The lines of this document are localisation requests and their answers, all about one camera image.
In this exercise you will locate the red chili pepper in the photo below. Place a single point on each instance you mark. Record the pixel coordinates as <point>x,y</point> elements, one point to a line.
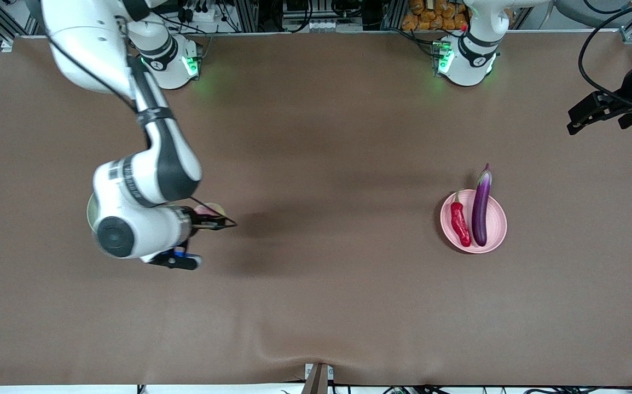
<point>459,219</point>

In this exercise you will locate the small white power strip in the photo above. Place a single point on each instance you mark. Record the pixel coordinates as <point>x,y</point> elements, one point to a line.
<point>324,24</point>

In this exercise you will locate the grey office chair seat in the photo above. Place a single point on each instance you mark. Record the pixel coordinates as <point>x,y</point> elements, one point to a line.
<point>573,11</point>

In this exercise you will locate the dark equipment rack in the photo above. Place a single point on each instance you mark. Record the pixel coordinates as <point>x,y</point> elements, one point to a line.
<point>359,13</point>

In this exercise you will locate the purple eggplant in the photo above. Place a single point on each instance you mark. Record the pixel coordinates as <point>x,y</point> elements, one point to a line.
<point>480,213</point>

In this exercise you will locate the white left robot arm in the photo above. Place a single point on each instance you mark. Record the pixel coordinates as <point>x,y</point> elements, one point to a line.
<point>466,65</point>

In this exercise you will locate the white power strip with plugs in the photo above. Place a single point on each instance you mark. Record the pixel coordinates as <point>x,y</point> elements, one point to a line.
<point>203,15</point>

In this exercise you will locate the grey metal bracket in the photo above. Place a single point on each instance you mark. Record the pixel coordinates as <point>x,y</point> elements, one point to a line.
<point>317,380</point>

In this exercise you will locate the green round plate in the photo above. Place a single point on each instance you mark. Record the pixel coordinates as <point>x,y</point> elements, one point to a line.
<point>90,213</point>

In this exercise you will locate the pink round plate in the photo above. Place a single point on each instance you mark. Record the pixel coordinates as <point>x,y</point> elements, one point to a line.
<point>496,219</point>

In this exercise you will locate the brown table cloth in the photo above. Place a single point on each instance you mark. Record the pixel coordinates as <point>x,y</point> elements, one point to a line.
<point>316,306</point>

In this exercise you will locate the pile of orange items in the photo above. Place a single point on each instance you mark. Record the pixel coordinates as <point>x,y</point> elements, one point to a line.
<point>430,19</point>

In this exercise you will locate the yellow pink peach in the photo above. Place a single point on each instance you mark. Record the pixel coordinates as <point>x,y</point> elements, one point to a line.
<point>212,209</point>

